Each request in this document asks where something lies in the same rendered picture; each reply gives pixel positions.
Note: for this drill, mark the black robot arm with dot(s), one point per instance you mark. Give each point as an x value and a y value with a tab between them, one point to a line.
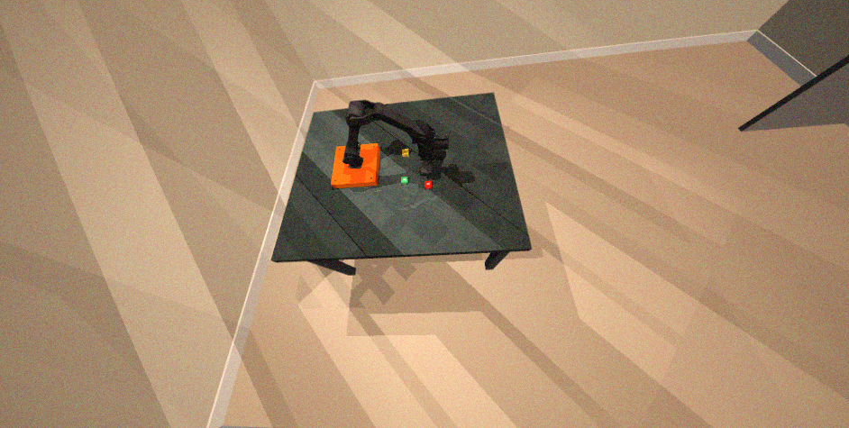
420	132

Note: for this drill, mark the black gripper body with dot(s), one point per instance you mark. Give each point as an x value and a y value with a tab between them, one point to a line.
428	168

